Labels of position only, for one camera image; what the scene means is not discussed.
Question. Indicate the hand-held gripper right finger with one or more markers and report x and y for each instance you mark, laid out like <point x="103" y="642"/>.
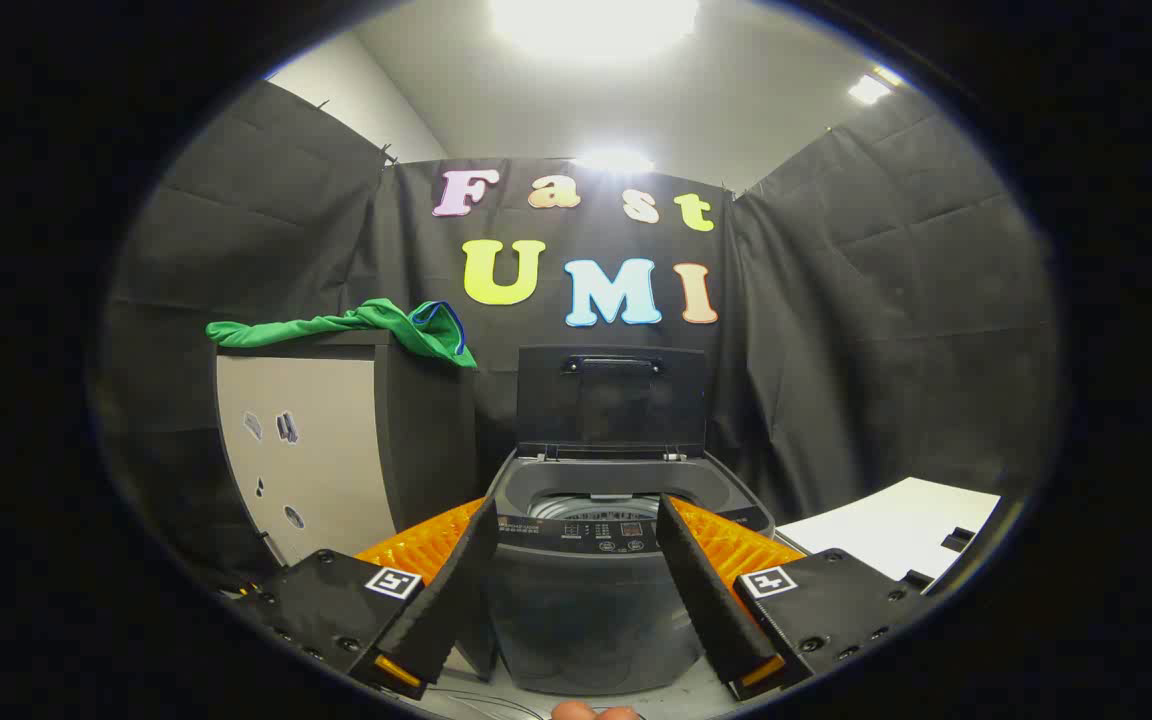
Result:
<point x="706" y="600"/>

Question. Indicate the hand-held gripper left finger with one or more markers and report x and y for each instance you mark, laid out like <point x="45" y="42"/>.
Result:
<point x="446" y="600"/>

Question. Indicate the grey washing machine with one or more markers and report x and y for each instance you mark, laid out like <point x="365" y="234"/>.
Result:
<point x="581" y="610"/>

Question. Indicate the green polo shirt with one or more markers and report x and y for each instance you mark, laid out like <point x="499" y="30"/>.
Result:
<point x="396" y="325"/>

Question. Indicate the dark cabinet with beige door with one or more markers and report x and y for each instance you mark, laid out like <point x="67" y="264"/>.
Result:
<point x="311" y="450"/>

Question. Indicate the white side table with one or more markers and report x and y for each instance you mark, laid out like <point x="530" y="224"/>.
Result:
<point x="896" y="525"/>

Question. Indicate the black backdrop cloth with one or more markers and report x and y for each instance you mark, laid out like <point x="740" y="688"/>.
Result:
<point x="866" y="330"/>

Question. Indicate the ceiling light panel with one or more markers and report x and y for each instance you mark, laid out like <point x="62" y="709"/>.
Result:
<point x="596" y="22"/>
<point x="614" y="161"/>
<point x="871" y="88"/>

